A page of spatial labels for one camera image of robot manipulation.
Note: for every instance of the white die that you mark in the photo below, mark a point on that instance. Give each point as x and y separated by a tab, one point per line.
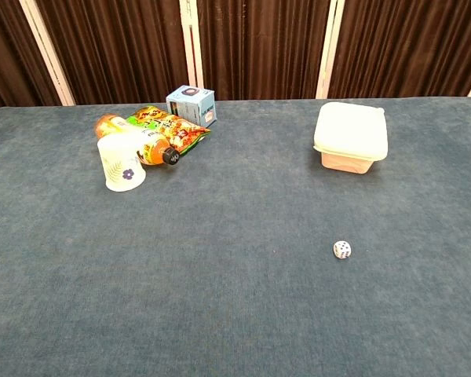
342	249

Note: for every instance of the blue table cloth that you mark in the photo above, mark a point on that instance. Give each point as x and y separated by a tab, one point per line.
235	275

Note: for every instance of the green orange snack bag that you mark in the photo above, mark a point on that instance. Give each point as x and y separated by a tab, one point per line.
169	127

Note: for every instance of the orange tea bottle black cap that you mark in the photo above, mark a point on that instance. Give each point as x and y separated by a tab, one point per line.
153	149

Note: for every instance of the light blue cardboard box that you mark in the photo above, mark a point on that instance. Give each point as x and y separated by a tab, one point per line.
190	106

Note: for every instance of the white paper cup purple flower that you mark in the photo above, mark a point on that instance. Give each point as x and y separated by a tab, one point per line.
119	165

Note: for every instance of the white lidded plastic container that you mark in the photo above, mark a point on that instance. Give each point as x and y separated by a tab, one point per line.
351	130

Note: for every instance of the brown curtain folding screen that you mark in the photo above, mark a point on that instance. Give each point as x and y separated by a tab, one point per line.
259	43

